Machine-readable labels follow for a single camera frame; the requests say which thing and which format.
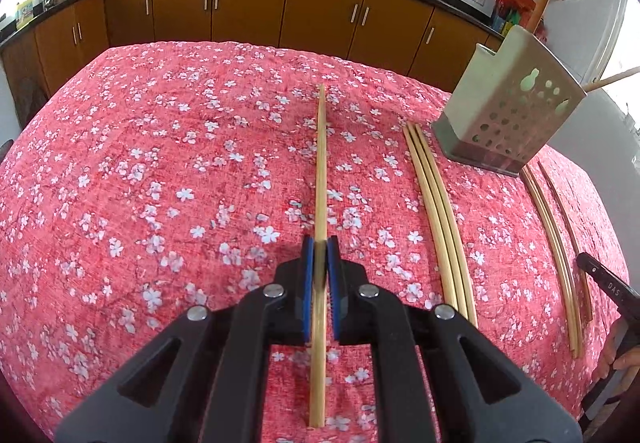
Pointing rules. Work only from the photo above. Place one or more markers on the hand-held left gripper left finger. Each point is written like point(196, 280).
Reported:
point(307, 273)

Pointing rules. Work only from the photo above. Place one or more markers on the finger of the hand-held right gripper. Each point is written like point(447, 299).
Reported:
point(610, 284)

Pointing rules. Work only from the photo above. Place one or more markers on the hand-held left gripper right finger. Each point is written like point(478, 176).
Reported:
point(334, 273)

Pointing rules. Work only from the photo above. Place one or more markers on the grey perforated chopstick holder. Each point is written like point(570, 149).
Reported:
point(500, 88)

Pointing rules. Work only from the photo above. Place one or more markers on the person's right hand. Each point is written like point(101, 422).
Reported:
point(611, 348)

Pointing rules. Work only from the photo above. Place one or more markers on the red floral tablecloth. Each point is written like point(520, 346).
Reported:
point(150, 173)

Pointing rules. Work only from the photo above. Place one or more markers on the brown wooden base cabinets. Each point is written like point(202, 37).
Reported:
point(250, 8)

